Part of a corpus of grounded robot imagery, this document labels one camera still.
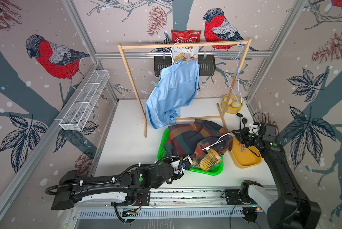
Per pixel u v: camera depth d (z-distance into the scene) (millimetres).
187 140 754
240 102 1120
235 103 1111
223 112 1057
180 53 869
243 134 704
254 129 719
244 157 845
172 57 889
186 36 840
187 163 553
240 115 1074
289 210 385
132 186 498
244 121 1059
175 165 592
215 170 758
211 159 776
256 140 612
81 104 761
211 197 755
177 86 811
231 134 797
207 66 951
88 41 850
